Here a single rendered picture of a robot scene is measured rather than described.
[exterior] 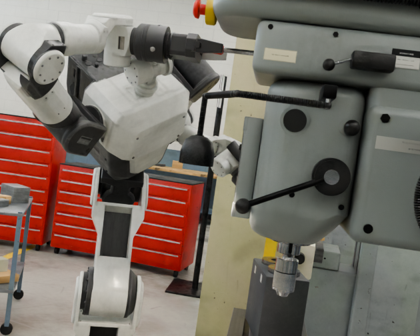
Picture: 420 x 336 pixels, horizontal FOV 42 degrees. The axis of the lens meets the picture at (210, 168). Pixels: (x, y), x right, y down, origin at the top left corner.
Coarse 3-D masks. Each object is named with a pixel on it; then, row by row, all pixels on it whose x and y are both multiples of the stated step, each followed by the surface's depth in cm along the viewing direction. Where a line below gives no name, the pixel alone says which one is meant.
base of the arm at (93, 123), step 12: (72, 96) 143; (84, 108) 141; (84, 120) 134; (96, 120) 139; (72, 132) 131; (84, 132) 133; (96, 132) 137; (72, 144) 133; (84, 144) 137; (84, 156) 141
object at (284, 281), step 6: (276, 264) 115; (282, 264) 113; (276, 270) 114; (282, 270) 113; (288, 270) 113; (294, 270) 113; (276, 276) 114; (282, 276) 113; (288, 276) 113; (294, 276) 114; (276, 282) 114; (282, 282) 113; (288, 282) 113; (294, 282) 114; (276, 288) 114; (282, 288) 113; (288, 288) 113; (294, 288) 114
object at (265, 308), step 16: (256, 272) 160; (272, 272) 150; (256, 288) 157; (272, 288) 146; (304, 288) 147; (256, 304) 154; (272, 304) 147; (288, 304) 147; (304, 304) 147; (256, 320) 151; (272, 320) 147; (288, 320) 147
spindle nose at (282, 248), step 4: (280, 244) 114; (284, 244) 113; (280, 248) 114; (284, 248) 113; (288, 248) 113; (296, 248) 113; (300, 248) 114; (280, 252) 114; (284, 252) 113; (292, 252) 113; (296, 252) 113
